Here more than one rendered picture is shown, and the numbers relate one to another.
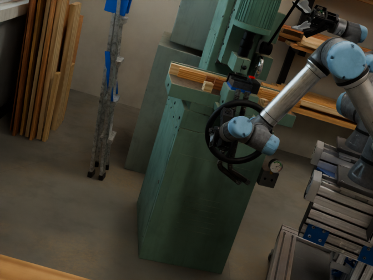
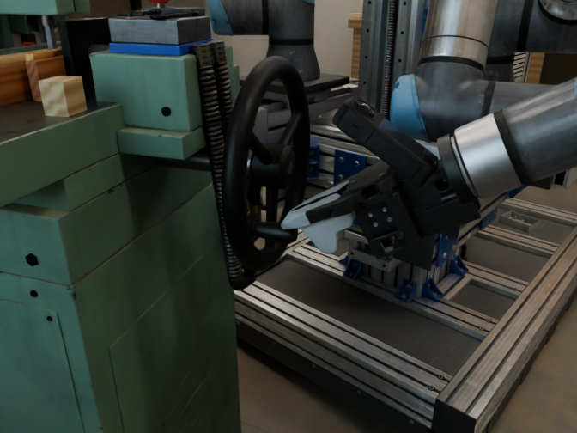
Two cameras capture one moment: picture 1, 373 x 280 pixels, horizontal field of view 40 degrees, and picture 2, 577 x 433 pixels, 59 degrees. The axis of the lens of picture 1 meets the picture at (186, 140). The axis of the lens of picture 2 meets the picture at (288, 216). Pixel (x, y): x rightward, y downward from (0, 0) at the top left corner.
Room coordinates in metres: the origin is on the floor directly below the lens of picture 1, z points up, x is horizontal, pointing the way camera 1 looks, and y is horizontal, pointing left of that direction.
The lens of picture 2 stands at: (1.75, 0.36, 1.04)
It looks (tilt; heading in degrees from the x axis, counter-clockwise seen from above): 25 degrees down; 301
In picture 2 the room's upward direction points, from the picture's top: straight up
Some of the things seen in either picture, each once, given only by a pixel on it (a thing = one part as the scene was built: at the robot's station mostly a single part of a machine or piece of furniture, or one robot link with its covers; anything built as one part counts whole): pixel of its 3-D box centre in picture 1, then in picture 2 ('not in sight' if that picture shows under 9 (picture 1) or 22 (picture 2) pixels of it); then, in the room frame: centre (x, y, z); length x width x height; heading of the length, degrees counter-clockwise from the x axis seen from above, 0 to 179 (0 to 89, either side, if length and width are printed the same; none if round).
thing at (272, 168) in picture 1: (274, 166); (258, 194); (2.29, -0.43, 0.65); 0.06 x 0.04 x 0.08; 102
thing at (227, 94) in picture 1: (237, 98); (168, 83); (2.25, -0.16, 0.91); 0.15 x 0.14 x 0.09; 102
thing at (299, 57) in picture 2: (363, 139); (291, 57); (2.44, -0.81, 0.87); 0.15 x 0.15 x 0.10
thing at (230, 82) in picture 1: (244, 84); (167, 26); (2.25, -0.17, 0.99); 0.13 x 0.11 x 0.06; 102
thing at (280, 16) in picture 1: (271, 26); not in sight; (2.68, -0.23, 1.22); 0.09 x 0.08 x 0.15; 12
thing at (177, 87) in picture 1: (231, 102); (119, 112); (2.33, -0.14, 0.87); 0.61 x 0.30 x 0.06; 102
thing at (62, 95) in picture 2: (207, 86); (63, 95); (2.28, -0.02, 0.92); 0.04 x 0.03 x 0.04; 109
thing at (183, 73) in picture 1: (240, 89); not in sight; (2.45, -0.17, 0.92); 0.62 x 0.02 x 0.04; 102
